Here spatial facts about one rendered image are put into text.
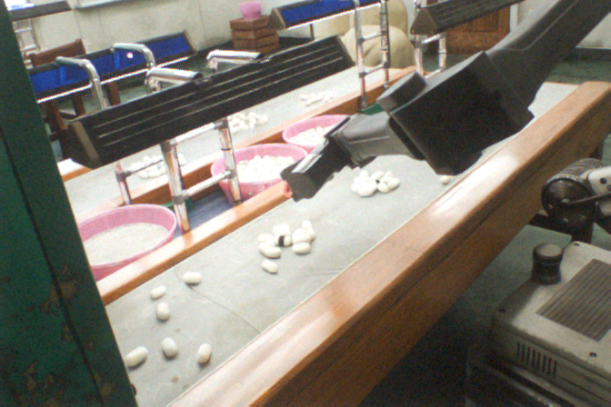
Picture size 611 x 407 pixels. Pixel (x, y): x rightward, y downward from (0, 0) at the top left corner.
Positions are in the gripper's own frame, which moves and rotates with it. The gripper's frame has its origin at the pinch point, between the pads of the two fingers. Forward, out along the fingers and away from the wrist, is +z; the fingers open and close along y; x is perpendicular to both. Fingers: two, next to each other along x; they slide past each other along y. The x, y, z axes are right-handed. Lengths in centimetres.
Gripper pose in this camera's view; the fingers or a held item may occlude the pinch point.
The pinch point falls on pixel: (286, 192)
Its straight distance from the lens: 112.2
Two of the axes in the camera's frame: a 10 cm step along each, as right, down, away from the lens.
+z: -4.9, 4.0, 7.7
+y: -6.7, 4.0, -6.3
